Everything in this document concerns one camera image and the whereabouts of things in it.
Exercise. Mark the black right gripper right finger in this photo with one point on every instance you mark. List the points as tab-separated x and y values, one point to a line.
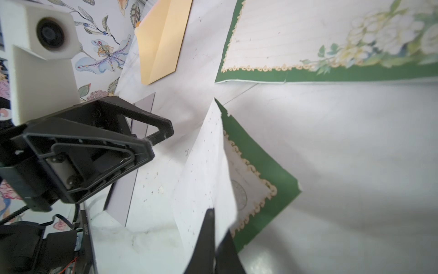
227	260

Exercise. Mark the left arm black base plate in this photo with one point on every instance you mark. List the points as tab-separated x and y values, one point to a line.
85	256

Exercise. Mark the grey lavender envelope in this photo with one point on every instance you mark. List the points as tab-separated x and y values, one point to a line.
120	195

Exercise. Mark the green bordered letter paper underneath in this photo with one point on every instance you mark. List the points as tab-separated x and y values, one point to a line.
331	41

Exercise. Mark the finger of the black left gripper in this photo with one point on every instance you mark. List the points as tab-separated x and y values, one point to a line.
111	113

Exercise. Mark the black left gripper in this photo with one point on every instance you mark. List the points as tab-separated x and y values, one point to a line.
65	159

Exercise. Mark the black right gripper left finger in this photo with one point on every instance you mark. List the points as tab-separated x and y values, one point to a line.
202	260

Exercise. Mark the yellow envelope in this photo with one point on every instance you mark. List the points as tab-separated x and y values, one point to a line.
160	36

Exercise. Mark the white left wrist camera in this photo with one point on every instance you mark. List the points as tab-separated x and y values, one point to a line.
40	42

